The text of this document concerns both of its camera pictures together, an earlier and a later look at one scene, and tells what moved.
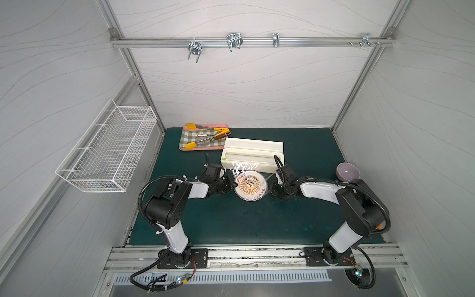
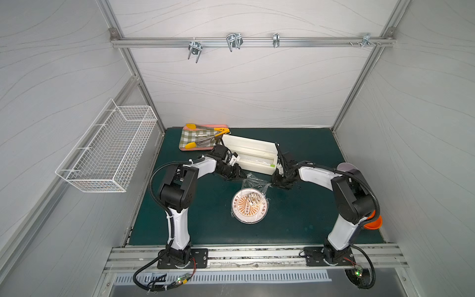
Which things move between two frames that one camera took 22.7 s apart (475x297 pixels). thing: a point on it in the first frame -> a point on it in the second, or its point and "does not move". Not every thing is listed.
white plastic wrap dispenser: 252,154 does not move
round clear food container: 250,185 -> 249,205
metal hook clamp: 196,47 does not move
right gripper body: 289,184 -> 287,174
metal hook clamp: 366,40 does not move
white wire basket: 109,158 does not move
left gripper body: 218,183 -> 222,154
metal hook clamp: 276,39 does not move
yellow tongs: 193,126 does not move
